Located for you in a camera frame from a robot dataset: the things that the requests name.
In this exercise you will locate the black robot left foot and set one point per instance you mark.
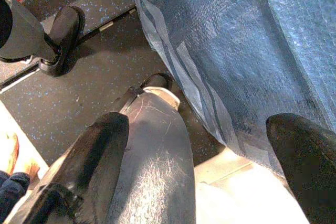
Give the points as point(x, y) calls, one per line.
point(65, 32)

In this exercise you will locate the grey robot right leg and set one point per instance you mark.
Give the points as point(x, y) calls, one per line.
point(157, 155)

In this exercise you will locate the dark navy cloth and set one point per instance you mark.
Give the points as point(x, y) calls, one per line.
point(13, 190)

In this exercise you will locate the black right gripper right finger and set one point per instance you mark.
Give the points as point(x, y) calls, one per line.
point(307, 161)

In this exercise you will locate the blue denim garment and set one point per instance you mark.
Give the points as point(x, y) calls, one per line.
point(236, 51)

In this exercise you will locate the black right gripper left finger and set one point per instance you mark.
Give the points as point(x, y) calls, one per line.
point(92, 155)

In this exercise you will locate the orange brown object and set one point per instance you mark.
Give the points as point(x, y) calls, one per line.
point(14, 150)

